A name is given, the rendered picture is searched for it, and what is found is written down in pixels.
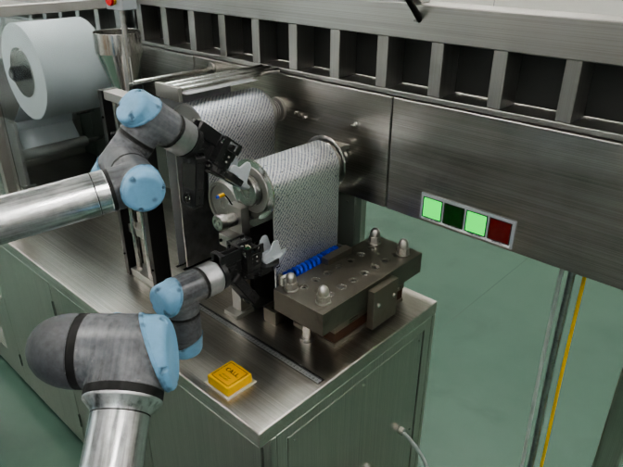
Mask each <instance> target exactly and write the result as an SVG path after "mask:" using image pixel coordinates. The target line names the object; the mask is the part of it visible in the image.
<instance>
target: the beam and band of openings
mask: <svg viewBox="0 0 623 467"><path fill-rule="evenodd" d="M136 4H137V9H134V10H133V13H134V21H135V28H136V29H137V30H140V32H141V40H142V44H145V45H150V46H155V47H159V48H164V49H169V50H173V51H178V52H183V53H187V54H191V55H196V56H201V57H209V58H214V59H219V60H223V61H228V62H233V63H237V64H242V65H247V66H255V65H260V64H262V65H263V67H265V66H271V67H272V69H274V68H279V69H280V72H283V73H287V74H292V75H297V76H301V77H305V78H310V79H315V80H319V81H324V82H332V83H337V84H342V85H347V86H351V87H356V88H361V89H364V90H369V91H374V92H379V93H383V94H388V95H396V96H401V97H406V98H411V99H415V100H420V101H424V102H428V103H433V104H438V105H443V106H447V107H456V108H460V109H465V110H470V111H475V112H479V113H483V114H488V115H492V116H497V117H502V118H507V119H511V120H520V121H524V122H529V123H534V124H539V125H542V126H547V127H552V128H556V129H561V130H566V131H571V132H575V133H584V134H588V135H593V136H598V137H602V138H606V139H611V140H616V141H620V142H623V123H619V122H623V17H620V16H608V15H597V14H585V13H574V12H562V11H551V10H538V9H527V8H515V7H504V6H482V5H469V4H458V3H446V2H435V1H430V2H429V3H415V4H416V6H417V8H418V10H419V12H420V13H421V15H422V21H421V22H420V23H418V22H415V21H413V20H414V19H415V17H414V15H413V13H412V11H411V9H410V8H409V7H408V5H407V3H406V2H400V1H388V0H136ZM189 43H190V44H189ZM214 47H216V48H214ZM218 48H220V49H218ZM245 53H246V54H245ZM249 54H251V55H249ZM278 59H281V60H278ZM284 60H286V61H284ZM288 61H289V62H288ZM315 66H316V67H315ZM318 67H321V68H318ZM324 68H326V69H324ZM359 74H361V75H359ZM363 75H366V76H363ZM368 76H372V77H368ZM374 77H375V78H374ZM404 82H407V83H404ZM409 83H411V84H409ZM414 84H417V85H414ZM418 85H422V86H418ZM424 86H426V87H424ZM455 92H457V93H455ZM459 93H461V94H459ZM464 94H467V95H464ZM474 95H477V96H474ZM479 96H482V97H479ZM484 97H487V98H484ZM515 103H517V104H515ZM518 104H522V105H518ZM524 105H527V106H524ZM529 106H532V107H529ZM539 107H542V108H539ZM544 108H547V109H544ZM549 109H552V110H549ZM554 110H556V111H554ZM584 116H588V117H584ZM589 117H592V118H589ZM594 118H598V119H594ZM599 119H602V120H599ZM610 120H612V121H610ZM614 121H617V122H614Z"/></svg>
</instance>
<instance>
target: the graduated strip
mask: <svg viewBox="0 0 623 467"><path fill-rule="evenodd" d="M199 308H200V310H201V311H203V312H204V313H206V314H207V315H209V316H211V318H213V319H214V320H216V321H218V322H220V323H221V324H223V325H224V326H226V327H228V328H229V329H231V330H232V331H234V332H236V333H237V334H239V335H241V336H242V337H244V338H246V339H247V340H248V341H249V342H251V343H253V344H254V345H256V346H257V347H260V348H261V349H263V350H264V351H266V352H267V353H269V354H271V355H272V356H274V357H275V358H277V359H279V360H281V361H282V362H283V363H284V364H286V365H288V366H289V367H291V368H292V369H294V370H296V371H297V372H299V373H301V374H303V375H304V376H306V377H307V378H309V379H310V380H312V381H314V382H315V383H316V384H317V385H318V384H320V383H321V382H322V381H323V380H324V379H323V378H322V377H320V376H319V375H317V374H315V373H314V372H312V371H310V370H308V369H307V368H305V367H303V366H302V365H300V364H299V363H297V362H295V361H294V360H292V359H291V358H289V357H288V356H286V355H284V354H283V353H281V352H280V351H278V350H276V349H275V348H273V347H271V346H269V345H268V344H266V343H264V342H263V341H261V340H260V339H259V338H257V337H256V336H254V335H252V334H250V333H249V332H247V331H245V330H244V329H242V328H240V327H239V326H237V325H236V324H234V323H232V322H230V321H228V320H227V319H225V318H224V317H223V316H221V315H220V314H218V313H217V312H215V311H213V310H212V309H209V308H208V307H206V306H205V305H203V304H201V303H199Z"/></svg>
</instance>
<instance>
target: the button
mask: <svg viewBox="0 0 623 467"><path fill-rule="evenodd" d="M208 379H209V383H210V384H211V385H213V386H214V387H215V388H217V389H218V390H219V391H221V392H222V393H223V394H225V395H226V396H227V397H230V396H232V395H233V394H234V393H235V392H237V391H238V390H240V389H241V388H243V387H244V386H246V385H248V384H249V383H251V382H252V376H251V373H250V372H248V371H246V370H245V369H243V368H242V367H240V366H239V365H238V364H236V363H235V362H233V361H232V360H231V361H229V362H228V363H226V364H224V365H223V366H222V367H220V368H219V369H217V370H215V371H214V372H212V373H210V374H209V375H208Z"/></svg>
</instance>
